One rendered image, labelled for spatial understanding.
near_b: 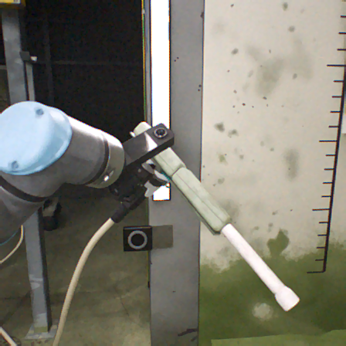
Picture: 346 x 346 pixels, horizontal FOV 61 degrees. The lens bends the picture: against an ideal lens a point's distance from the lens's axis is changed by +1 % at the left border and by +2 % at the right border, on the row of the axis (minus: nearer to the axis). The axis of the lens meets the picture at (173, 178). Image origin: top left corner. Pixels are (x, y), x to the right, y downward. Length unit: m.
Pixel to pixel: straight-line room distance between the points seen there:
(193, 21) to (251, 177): 0.54
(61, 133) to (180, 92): 0.65
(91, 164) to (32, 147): 0.09
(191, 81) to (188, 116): 0.11
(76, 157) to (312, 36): 0.92
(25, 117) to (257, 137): 0.80
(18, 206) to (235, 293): 0.93
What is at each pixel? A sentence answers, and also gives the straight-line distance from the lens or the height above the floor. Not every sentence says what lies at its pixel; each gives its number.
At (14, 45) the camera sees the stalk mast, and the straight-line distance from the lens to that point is 1.28.
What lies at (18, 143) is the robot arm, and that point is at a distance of 0.38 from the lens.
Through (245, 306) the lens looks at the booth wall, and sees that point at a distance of 1.25.
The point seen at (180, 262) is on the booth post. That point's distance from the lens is 1.09.
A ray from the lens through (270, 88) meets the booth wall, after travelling 1.06.
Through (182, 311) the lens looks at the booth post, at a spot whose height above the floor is 0.21.
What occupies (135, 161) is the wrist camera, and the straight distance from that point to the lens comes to 0.51.
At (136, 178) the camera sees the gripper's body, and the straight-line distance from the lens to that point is 0.53.
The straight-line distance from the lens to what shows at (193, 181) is 0.60.
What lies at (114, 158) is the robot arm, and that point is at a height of 0.86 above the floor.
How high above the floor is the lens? 0.91
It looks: 11 degrees down
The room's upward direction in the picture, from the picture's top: straight up
